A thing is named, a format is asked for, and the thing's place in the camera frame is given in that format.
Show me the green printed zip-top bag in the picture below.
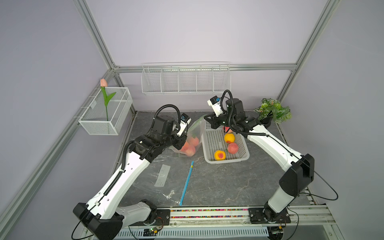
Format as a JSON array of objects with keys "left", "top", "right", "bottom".
[{"left": 169, "top": 115, "right": 206, "bottom": 157}]

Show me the pink peach with leaf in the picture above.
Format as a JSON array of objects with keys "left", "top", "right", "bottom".
[{"left": 188, "top": 137, "right": 200, "bottom": 148}]

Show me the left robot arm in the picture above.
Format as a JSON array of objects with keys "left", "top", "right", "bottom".
[{"left": 73, "top": 114, "right": 191, "bottom": 240}]

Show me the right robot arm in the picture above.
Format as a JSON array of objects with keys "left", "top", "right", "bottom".
[{"left": 205, "top": 96, "right": 315, "bottom": 223}]

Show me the yellow peach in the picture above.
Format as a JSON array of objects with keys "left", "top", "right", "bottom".
[{"left": 224, "top": 133, "right": 236, "bottom": 144}]

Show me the red peach front right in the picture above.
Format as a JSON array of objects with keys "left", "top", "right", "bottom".
[{"left": 227, "top": 143, "right": 239, "bottom": 155}]

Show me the yellow-red peach front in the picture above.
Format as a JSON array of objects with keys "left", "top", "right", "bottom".
[{"left": 214, "top": 150, "right": 226, "bottom": 161}]

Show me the clear blue-zipper bag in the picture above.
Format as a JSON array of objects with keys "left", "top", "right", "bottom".
[{"left": 120, "top": 154, "right": 193, "bottom": 207}]

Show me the white plastic basket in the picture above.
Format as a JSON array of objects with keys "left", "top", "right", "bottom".
[{"left": 202, "top": 121, "right": 250, "bottom": 165}]

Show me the potted green plant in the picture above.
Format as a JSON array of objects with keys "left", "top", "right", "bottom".
[{"left": 254, "top": 98, "right": 292, "bottom": 128}]

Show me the pink artificial tulip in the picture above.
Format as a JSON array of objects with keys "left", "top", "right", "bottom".
[{"left": 100, "top": 79, "right": 116, "bottom": 121}]

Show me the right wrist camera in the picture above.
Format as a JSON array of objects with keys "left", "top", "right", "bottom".
[{"left": 207, "top": 96, "right": 224, "bottom": 117}]

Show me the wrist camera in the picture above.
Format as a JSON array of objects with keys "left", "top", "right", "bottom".
[
  {"left": 177, "top": 113, "right": 191, "bottom": 138},
  {"left": 207, "top": 96, "right": 224, "bottom": 117}
]

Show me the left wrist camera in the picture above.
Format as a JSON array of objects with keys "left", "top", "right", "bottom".
[{"left": 177, "top": 113, "right": 191, "bottom": 138}]

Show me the white wire wall shelf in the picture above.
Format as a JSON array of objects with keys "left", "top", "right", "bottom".
[{"left": 141, "top": 62, "right": 232, "bottom": 95}]

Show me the white mesh wall basket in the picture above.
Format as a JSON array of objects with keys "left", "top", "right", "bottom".
[{"left": 78, "top": 87, "right": 133, "bottom": 136}]

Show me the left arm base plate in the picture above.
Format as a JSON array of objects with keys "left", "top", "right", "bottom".
[{"left": 139, "top": 209, "right": 171, "bottom": 227}]

